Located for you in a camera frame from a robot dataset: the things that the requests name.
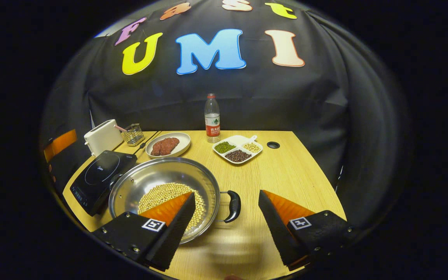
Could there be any black backdrop cloth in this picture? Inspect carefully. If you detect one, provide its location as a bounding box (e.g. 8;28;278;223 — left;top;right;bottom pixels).
39;0;411;230

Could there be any small wire basket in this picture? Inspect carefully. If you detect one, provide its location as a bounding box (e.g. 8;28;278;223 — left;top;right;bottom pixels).
123;124;145;147

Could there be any pile of soybeans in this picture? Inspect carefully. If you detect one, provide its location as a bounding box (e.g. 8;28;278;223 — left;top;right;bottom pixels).
138;182;206;233

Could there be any white toaster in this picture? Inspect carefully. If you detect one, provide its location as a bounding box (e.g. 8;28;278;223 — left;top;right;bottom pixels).
84;119;124;157

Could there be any black power cable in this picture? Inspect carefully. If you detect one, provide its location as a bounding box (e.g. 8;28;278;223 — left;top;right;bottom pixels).
134;131;162;154

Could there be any black induction cooktop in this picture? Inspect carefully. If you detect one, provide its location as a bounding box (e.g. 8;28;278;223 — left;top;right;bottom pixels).
70;150;138;217

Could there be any round white plate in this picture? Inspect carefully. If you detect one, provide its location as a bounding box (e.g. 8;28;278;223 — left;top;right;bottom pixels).
145;132;191;159

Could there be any red meat piece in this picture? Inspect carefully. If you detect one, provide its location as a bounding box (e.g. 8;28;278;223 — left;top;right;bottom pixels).
150;140;167;156
161;137;180;154

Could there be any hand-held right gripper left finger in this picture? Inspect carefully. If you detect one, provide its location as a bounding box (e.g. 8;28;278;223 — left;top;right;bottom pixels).
92;191;196;272

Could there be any white divided bean dish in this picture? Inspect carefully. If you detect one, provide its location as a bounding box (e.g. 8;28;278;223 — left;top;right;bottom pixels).
212;135;263;165

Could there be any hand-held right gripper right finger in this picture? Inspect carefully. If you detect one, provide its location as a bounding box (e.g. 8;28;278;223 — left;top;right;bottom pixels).
258;190;359;271

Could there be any stainless steel pot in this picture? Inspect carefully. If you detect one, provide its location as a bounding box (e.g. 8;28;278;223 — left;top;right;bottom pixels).
108;157;242;245

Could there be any clear plastic water bottle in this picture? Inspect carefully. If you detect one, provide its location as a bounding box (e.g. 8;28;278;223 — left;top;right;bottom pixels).
204;93;221;144

